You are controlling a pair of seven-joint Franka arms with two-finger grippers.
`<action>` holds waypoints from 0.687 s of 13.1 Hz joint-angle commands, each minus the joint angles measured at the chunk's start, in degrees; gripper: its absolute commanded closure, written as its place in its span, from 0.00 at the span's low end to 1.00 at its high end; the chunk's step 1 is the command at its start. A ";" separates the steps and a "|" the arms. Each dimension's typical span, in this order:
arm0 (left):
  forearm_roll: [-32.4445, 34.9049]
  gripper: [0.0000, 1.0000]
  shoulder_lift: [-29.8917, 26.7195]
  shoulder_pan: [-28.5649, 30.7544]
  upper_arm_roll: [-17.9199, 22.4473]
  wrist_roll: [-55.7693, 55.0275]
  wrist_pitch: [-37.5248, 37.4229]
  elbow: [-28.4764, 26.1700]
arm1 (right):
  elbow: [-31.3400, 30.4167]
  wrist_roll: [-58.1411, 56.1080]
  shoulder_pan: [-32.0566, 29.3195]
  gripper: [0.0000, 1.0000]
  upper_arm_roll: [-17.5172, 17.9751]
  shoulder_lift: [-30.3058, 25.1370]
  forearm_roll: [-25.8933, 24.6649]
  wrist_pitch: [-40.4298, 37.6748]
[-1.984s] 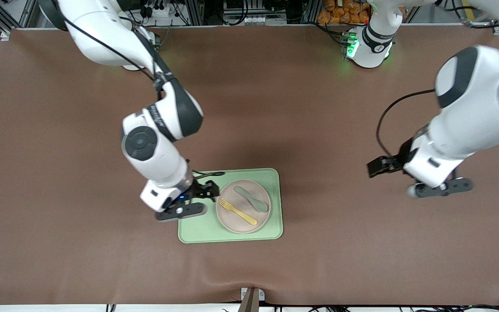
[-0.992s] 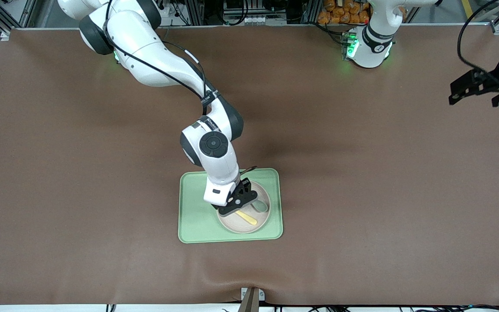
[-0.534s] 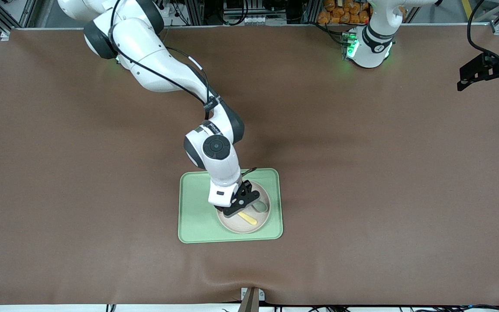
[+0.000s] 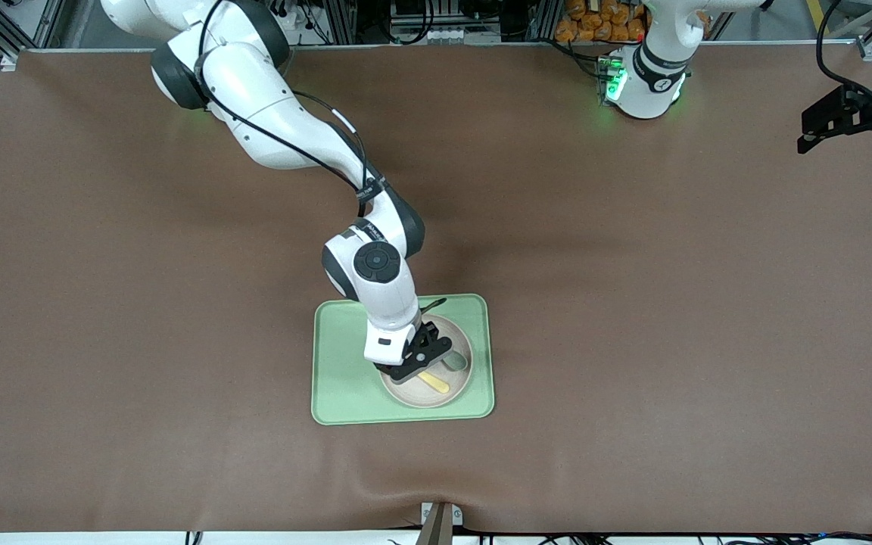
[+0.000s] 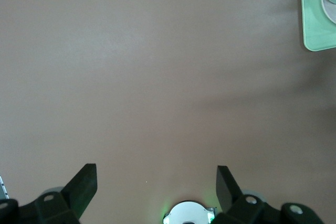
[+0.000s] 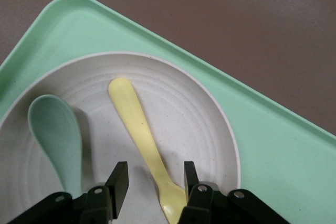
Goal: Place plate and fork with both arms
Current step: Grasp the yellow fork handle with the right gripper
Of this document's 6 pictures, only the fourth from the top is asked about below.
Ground round cream plate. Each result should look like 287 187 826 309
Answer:
379 314 475 410

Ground light green rectangular tray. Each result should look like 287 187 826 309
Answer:
310 293 496 426

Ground brown table cover mat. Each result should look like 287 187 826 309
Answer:
0 44 872 534

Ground small interface box green lights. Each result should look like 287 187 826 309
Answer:
596 54 620 104

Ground orange snack pile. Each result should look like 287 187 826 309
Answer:
555 0 646 43

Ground white power strip with plugs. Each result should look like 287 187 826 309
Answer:
268 0 310 25

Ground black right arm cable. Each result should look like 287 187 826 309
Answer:
195 0 448 313

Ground metal table bracket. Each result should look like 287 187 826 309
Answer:
419 501 464 545

